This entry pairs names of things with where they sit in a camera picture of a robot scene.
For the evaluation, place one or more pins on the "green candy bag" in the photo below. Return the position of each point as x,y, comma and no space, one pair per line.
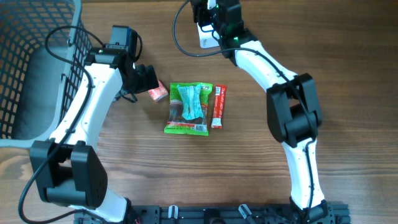
176,123

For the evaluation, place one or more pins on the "white barcode scanner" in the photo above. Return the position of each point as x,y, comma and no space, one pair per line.
206,40

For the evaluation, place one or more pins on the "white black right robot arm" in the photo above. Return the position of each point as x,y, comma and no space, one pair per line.
293,109

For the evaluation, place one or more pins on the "grey plastic mesh basket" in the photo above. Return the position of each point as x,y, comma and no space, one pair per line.
39,39

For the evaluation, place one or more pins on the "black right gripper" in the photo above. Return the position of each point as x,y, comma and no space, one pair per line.
201,11

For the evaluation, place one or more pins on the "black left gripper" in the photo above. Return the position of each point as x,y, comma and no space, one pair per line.
144,78

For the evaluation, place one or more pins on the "small red white box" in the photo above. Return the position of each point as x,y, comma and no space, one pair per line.
158,93

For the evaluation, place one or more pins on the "teal packet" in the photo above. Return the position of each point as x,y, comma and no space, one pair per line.
190,96

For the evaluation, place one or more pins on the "red snack stick packet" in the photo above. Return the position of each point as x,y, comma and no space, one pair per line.
220,95

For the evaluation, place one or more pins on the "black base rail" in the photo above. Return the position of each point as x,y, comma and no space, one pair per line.
271,213

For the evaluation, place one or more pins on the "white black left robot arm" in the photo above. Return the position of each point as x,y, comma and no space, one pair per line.
67,170

